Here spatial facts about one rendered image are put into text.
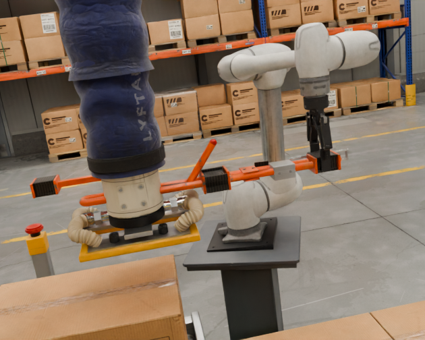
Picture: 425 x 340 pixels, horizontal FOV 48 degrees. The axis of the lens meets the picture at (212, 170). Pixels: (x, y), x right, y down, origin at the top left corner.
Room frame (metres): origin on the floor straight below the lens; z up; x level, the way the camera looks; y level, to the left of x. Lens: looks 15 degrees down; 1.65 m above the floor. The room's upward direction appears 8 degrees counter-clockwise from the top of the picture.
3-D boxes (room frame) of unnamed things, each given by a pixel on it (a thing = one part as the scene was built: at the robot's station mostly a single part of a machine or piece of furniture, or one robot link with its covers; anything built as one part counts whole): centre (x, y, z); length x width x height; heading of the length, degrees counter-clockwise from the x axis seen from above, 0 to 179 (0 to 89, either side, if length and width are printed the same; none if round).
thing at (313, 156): (1.44, -0.35, 1.24); 0.08 x 0.07 x 0.05; 97
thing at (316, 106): (1.45, -0.34, 1.41); 0.08 x 0.07 x 0.09; 7
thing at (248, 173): (1.51, 0.07, 1.25); 0.93 x 0.30 x 0.04; 97
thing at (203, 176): (1.40, 0.00, 1.24); 0.10 x 0.08 x 0.06; 7
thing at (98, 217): (1.37, 0.25, 1.18); 0.34 x 0.25 x 0.06; 97
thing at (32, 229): (1.80, 0.74, 1.02); 0.07 x 0.07 x 0.04
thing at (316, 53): (1.45, -0.36, 1.59); 0.13 x 0.11 x 0.16; 112
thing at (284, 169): (1.43, -0.22, 1.24); 0.07 x 0.07 x 0.04; 7
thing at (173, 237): (1.28, 0.23, 1.14); 0.34 x 0.10 x 0.05; 97
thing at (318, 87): (1.45, -0.34, 1.48); 0.09 x 0.09 x 0.06
